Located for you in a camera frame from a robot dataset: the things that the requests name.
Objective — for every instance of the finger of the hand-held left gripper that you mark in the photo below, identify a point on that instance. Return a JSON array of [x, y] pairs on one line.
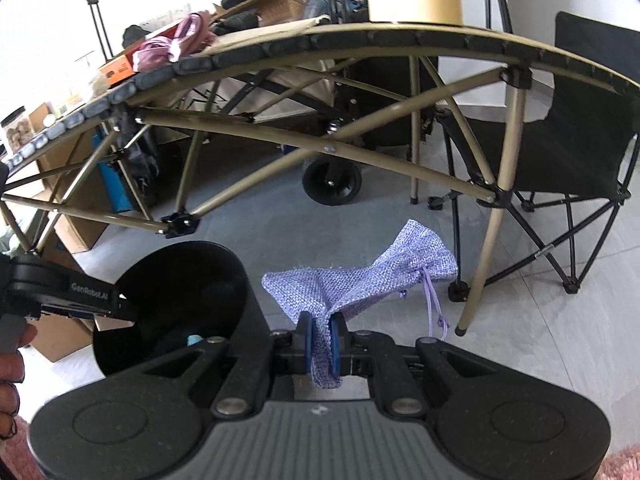
[[125, 309]]

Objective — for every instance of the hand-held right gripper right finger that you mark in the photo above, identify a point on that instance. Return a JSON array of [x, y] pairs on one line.
[[336, 342]]

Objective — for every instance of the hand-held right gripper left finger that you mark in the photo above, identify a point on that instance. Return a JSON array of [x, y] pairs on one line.
[[305, 340]]

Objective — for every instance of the black round trash bin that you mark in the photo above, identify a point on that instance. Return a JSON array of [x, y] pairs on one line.
[[175, 285]]

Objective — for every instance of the light blue plush toy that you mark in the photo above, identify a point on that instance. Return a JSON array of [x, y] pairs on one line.
[[194, 340]]

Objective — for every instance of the person's left hand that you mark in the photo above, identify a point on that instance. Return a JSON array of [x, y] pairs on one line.
[[10, 385]]

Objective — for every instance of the cardboard box with corrugated flap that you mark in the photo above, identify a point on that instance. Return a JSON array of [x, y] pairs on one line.
[[80, 232]]

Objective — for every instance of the blue box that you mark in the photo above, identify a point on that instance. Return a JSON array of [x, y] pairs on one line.
[[116, 187]]

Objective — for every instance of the black hanging bag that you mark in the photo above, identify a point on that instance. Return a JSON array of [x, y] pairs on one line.
[[140, 160]]

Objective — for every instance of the clear snack jar black lid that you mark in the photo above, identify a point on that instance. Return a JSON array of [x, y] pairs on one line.
[[20, 132]]

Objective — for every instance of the orange cardboard box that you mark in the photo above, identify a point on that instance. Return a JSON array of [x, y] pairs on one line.
[[117, 72]]

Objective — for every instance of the pink satin cloth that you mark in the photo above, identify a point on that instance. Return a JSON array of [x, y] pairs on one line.
[[160, 52]]

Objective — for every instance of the olive folding table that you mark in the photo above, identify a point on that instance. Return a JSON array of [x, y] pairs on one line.
[[510, 135]]

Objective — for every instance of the black folding camp chair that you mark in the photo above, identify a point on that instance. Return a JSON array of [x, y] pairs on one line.
[[575, 135]]

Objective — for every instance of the grey water bottle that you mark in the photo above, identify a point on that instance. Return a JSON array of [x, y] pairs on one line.
[[319, 5]]

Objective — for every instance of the open brown cardboard box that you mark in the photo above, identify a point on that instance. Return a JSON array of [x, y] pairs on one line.
[[280, 5]]

